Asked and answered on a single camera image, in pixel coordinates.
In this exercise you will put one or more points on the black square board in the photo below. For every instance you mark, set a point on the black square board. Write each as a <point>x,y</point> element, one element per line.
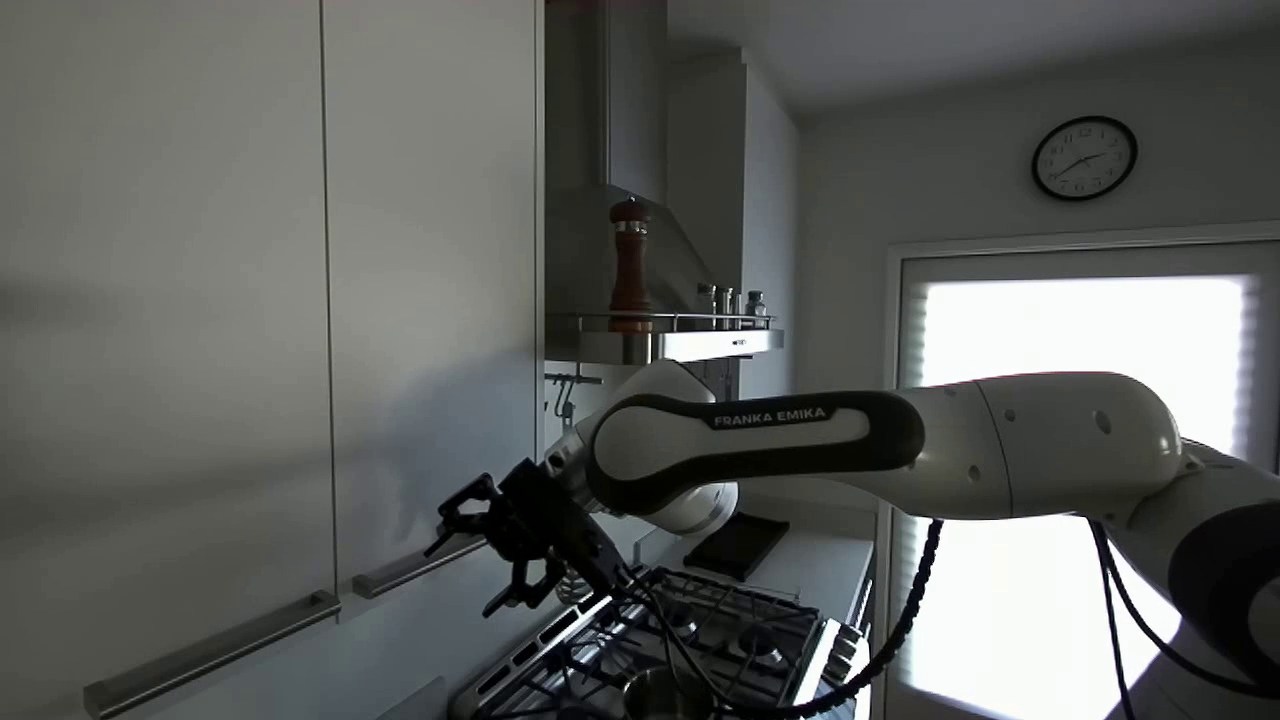
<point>738,546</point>

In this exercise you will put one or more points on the white tall wall cabinet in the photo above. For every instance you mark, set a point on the white tall wall cabinet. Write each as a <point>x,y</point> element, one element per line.
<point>767,202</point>

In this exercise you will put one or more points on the brown wooden pepper grinder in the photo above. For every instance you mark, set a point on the brown wooden pepper grinder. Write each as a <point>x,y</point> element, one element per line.
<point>629,266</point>

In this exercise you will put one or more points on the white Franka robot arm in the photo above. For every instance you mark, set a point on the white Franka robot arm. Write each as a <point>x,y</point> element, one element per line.
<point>1040,445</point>

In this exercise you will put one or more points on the stainless steel gas stove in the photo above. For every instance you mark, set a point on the stainless steel gas stove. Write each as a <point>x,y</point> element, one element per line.
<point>744,644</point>

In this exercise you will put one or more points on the steel range hood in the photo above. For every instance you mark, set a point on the steel range hood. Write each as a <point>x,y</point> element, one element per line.
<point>585,134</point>

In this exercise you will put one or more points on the bright window with blind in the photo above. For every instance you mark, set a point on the bright window with blind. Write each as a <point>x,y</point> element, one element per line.
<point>1066,333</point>

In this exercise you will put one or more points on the small spice jar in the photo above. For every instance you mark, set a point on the small spice jar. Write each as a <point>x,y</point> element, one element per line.
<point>753,307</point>
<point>710,300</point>
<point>731,300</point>

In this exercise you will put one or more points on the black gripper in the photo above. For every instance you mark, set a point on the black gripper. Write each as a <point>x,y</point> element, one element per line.
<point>546,516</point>

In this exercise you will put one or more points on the white cabinet door narrow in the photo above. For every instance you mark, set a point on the white cabinet door narrow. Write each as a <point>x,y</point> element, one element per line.
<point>425,243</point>

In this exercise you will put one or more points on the round black wall clock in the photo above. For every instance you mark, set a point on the round black wall clock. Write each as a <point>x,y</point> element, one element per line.
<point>1080,159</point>

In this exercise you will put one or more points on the white cabinet door wide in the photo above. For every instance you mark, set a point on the white cabinet door wide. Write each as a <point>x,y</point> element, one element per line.
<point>162,333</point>

